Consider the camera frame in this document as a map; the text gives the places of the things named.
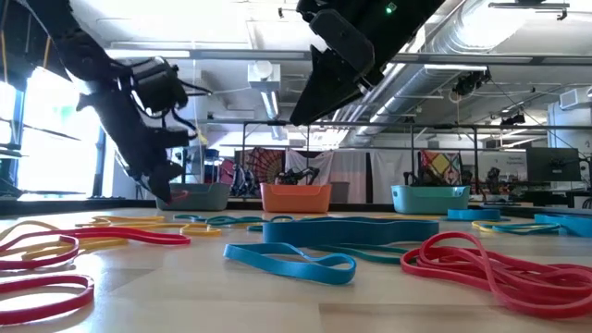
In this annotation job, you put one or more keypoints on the grey metal crossbeam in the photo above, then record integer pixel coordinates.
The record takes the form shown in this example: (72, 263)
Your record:
(231, 55)

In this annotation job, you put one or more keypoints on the colourful geometric cloth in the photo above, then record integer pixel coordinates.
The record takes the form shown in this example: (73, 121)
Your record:
(441, 164)

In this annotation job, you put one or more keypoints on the light blue rubber band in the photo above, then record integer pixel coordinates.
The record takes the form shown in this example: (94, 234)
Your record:
(277, 271)

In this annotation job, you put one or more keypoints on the yellow rubber band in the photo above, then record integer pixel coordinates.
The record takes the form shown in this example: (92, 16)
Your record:
(106, 242)
(139, 218)
(476, 224)
(203, 230)

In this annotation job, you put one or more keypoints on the black background robot arm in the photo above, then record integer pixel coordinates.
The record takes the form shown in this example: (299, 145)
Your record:
(300, 176)
(425, 178)

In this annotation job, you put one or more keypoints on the orange plastic basket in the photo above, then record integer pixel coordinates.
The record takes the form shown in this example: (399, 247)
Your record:
(296, 199)

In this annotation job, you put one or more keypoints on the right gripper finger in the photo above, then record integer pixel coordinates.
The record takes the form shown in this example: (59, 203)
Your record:
(340, 92)
(314, 78)

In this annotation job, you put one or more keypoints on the white hanging cloth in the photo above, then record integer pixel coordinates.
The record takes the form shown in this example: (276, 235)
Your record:
(351, 166)
(324, 162)
(393, 171)

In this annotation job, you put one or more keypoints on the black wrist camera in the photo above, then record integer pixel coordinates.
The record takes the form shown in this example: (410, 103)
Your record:
(344, 41)
(159, 85)

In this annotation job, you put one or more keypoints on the teal plastic basket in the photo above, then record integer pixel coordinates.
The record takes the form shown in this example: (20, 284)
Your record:
(430, 201)

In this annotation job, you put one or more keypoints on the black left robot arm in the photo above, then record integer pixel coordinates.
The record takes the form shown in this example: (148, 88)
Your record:
(74, 41)

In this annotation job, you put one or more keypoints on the dark red patterned cloth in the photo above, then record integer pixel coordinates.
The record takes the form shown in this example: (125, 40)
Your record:
(266, 166)

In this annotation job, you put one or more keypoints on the black computer monitor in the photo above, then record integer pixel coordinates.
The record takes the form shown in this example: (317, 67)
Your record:
(552, 164)

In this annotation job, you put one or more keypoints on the teal rubber band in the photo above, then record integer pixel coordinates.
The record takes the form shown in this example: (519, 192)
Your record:
(532, 228)
(284, 216)
(351, 253)
(231, 219)

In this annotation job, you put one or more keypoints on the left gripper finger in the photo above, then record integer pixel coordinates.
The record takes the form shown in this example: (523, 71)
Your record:
(159, 178)

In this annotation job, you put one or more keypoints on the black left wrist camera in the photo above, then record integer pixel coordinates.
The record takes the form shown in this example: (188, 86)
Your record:
(159, 85)

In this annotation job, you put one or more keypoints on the grey bin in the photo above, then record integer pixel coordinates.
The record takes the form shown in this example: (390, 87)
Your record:
(340, 193)

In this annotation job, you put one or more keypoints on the wide blue rubber band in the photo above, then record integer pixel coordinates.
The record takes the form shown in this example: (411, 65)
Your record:
(569, 225)
(474, 215)
(351, 232)

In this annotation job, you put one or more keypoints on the grey plastic basket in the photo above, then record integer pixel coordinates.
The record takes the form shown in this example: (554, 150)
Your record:
(208, 199)

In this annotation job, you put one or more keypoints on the black metal rack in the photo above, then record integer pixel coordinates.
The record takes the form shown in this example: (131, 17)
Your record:
(416, 125)

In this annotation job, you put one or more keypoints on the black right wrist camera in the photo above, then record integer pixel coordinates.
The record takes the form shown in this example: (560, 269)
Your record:
(344, 41)

